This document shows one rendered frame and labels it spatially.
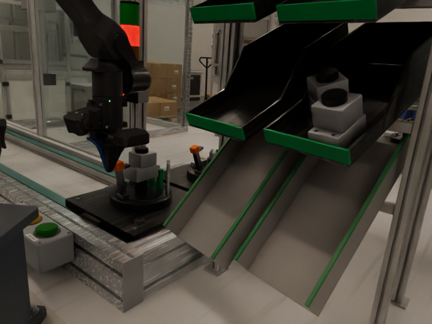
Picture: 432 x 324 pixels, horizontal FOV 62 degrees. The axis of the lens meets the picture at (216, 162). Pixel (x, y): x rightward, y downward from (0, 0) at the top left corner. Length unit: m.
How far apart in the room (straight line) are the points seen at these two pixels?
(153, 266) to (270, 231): 0.24
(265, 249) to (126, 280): 0.25
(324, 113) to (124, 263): 0.40
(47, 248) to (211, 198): 0.31
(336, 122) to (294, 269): 0.22
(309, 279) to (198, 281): 0.30
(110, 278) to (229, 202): 0.25
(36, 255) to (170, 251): 0.24
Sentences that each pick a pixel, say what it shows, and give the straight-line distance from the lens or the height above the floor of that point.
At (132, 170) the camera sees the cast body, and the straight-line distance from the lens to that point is 0.81.
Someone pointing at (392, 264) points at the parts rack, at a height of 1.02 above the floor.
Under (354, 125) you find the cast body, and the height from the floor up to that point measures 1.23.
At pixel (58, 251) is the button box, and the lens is 0.75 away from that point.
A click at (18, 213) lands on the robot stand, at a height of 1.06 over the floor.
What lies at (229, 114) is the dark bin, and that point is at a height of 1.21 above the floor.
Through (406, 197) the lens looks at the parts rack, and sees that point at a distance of 0.58.
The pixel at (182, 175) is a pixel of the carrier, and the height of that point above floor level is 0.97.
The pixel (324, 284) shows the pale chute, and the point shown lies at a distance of 0.50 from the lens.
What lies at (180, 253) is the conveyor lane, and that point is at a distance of 0.75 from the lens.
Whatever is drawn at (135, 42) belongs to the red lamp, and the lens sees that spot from 0.99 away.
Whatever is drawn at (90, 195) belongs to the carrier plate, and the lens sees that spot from 0.90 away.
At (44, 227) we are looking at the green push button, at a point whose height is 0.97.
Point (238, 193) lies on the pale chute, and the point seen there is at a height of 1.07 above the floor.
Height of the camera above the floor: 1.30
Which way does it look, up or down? 17 degrees down
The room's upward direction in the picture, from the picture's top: 4 degrees clockwise
